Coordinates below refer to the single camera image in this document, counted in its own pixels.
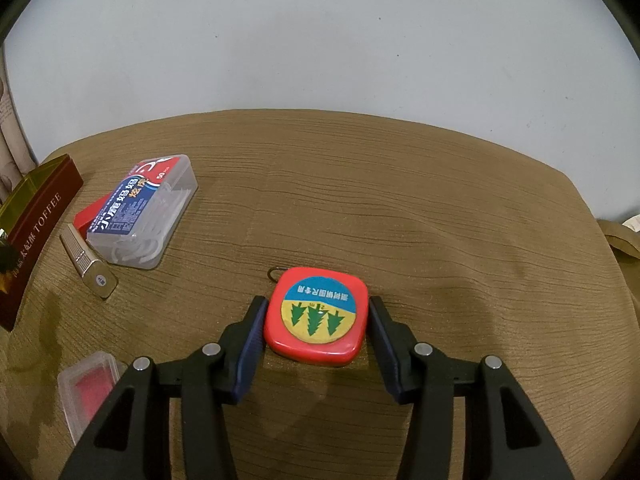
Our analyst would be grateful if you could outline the clear plastic case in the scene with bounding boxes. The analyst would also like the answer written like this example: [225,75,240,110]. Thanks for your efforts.
[57,351,128,446]

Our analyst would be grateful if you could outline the tan fabric bundle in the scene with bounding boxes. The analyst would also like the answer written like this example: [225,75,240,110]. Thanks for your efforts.
[595,217,640,263]

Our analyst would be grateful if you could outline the red and gold tin box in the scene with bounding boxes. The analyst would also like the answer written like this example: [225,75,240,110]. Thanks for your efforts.
[0,155,84,332]

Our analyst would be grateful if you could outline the red tape measure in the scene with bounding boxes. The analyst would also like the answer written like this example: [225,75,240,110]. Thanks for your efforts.
[262,265,371,367]

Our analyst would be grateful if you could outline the clear dental floss box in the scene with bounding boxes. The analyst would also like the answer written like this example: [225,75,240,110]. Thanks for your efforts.
[86,154,198,270]

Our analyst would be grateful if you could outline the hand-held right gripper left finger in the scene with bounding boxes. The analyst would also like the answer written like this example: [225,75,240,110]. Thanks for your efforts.
[59,296,267,480]

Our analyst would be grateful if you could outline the red wooden block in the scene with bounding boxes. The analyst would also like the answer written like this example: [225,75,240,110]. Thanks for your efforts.
[74,195,117,235]

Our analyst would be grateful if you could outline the beige patterned curtain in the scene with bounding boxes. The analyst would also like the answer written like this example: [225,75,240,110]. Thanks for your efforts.
[0,55,39,201]

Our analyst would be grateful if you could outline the silver rectangular metal case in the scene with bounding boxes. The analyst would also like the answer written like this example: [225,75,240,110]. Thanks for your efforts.
[59,223,119,300]

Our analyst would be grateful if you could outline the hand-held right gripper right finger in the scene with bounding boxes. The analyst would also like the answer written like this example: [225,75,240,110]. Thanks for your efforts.
[369,296,573,480]

